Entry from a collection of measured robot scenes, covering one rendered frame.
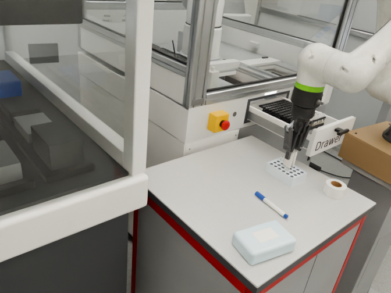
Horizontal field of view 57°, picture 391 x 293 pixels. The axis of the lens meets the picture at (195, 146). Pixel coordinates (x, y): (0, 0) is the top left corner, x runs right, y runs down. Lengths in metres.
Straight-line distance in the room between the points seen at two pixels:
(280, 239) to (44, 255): 0.62
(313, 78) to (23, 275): 0.98
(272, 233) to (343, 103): 2.54
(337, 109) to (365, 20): 0.77
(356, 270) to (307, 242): 0.80
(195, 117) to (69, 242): 0.63
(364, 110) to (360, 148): 1.79
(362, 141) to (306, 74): 0.49
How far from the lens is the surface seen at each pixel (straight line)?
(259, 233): 1.00
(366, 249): 1.80
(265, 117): 1.52
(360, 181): 1.69
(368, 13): 3.32
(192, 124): 1.36
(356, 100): 3.37
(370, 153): 1.55
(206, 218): 1.08
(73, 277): 1.16
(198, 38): 1.25
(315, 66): 1.13
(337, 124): 1.49
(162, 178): 1.23
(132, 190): 0.97
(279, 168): 1.34
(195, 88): 1.30
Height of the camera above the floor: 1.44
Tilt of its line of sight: 28 degrees down
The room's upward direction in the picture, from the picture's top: 7 degrees clockwise
